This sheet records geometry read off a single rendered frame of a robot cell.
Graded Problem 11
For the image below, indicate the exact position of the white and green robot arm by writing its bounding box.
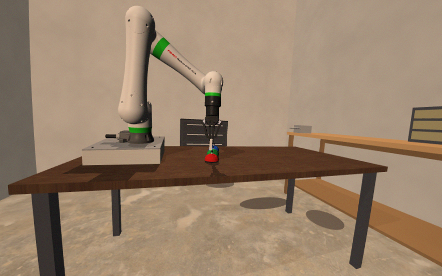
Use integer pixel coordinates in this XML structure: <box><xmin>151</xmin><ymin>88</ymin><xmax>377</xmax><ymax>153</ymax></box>
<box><xmin>105</xmin><ymin>6</ymin><xmax>223</xmax><ymax>144</ymax></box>

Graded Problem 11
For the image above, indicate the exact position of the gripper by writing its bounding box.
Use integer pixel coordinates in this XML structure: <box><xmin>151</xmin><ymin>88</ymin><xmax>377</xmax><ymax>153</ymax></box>
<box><xmin>201</xmin><ymin>106</ymin><xmax>223</xmax><ymax>150</ymax></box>

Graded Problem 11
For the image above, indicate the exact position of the green bell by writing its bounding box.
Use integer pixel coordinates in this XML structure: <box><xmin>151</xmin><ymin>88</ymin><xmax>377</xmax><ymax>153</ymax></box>
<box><xmin>207</xmin><ymin>146</ymin><xmax>219</xmax><ymax>156</ymax></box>

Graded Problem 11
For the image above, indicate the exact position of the red bell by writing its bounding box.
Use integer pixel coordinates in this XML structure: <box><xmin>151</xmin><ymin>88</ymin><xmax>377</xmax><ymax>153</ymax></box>
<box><xmin>204</xmin><ymin>151</ymin><xmax>219</xmax><ymax>163</ymax></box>

